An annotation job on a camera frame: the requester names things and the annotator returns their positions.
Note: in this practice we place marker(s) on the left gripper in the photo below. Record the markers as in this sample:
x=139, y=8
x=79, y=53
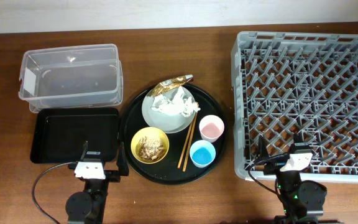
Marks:
x=114, y=176

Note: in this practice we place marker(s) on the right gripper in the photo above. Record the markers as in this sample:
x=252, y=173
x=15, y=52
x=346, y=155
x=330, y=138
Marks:
x=275, y=164

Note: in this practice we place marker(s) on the yellow bowl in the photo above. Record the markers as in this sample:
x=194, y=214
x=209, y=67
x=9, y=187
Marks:
x=149, y=132

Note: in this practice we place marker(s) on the food scraps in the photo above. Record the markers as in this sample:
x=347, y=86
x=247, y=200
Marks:
x=150, y=148

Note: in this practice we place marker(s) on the light grey plate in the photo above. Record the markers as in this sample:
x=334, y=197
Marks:
x=169, y=123

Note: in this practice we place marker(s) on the pink cup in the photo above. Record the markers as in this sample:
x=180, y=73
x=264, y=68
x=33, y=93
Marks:
x=211, y=128

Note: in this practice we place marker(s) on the wooden chopstick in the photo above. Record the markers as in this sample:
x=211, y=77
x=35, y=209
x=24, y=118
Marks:
x=189, y=134
x=187, y=153

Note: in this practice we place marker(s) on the blue cup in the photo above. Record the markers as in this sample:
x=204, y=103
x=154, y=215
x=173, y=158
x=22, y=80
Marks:
x=202, y=153

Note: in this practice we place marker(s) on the white tissue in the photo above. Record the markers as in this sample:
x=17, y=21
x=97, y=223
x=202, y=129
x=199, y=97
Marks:
x=178, y=104

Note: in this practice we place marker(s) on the gold snack wrapper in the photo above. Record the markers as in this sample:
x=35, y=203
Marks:
x=170, y=84

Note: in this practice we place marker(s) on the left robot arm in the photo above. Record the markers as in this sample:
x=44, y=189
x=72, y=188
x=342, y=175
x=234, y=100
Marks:
x=88, y=205

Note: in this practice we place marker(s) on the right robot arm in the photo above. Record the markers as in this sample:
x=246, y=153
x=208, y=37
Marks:
x=302, y=200

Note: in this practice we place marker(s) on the grey dishwasher rack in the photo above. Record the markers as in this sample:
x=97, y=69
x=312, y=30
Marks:
x=287, y=83

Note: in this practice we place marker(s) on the black rectangular tray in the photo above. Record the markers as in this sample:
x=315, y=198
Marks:
x=61, y=132

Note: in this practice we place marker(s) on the round black tray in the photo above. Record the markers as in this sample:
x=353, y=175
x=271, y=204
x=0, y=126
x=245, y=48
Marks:
x=166, y=171

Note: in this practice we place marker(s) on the clear plastic bin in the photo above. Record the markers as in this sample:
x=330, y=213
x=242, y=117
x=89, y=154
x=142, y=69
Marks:
x=71, y=77

